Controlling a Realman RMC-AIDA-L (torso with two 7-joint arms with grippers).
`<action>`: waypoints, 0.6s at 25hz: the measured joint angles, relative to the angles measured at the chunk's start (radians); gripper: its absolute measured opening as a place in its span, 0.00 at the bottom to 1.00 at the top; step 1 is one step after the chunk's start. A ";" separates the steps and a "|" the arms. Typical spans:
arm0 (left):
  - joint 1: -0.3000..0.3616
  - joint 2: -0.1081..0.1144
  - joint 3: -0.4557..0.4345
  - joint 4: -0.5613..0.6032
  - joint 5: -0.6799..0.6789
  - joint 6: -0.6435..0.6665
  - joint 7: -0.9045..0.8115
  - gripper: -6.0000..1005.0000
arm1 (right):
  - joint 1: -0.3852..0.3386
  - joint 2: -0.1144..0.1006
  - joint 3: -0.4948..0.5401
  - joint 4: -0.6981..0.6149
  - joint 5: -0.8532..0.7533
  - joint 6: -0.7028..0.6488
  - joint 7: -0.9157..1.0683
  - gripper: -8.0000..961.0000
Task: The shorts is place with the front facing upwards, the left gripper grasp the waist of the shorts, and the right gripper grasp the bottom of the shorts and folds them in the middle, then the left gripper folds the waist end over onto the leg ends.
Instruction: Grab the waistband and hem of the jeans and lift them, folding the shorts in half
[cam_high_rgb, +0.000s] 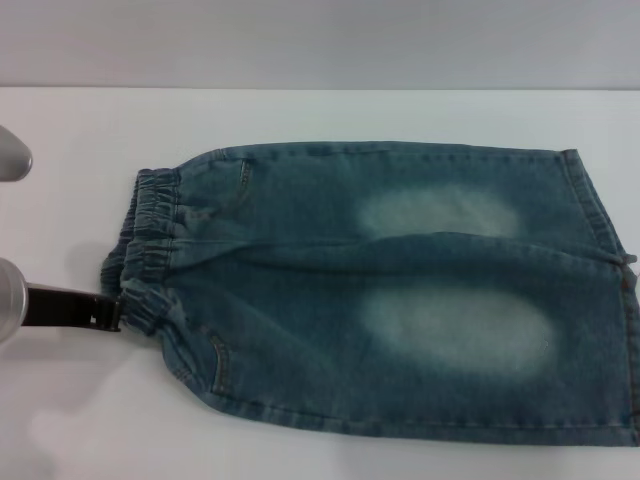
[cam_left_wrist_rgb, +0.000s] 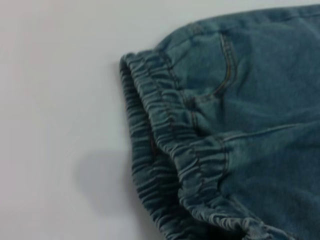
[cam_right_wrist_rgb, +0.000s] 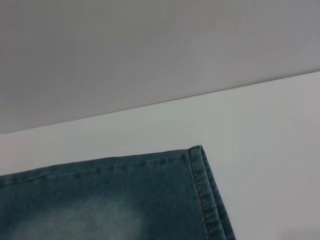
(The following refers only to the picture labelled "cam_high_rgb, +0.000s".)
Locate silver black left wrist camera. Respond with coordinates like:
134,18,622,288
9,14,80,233
0,124,34,184

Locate blue denim shorts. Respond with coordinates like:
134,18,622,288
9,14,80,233
101,141,640,447

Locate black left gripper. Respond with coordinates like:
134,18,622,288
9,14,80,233
19,282,124,333

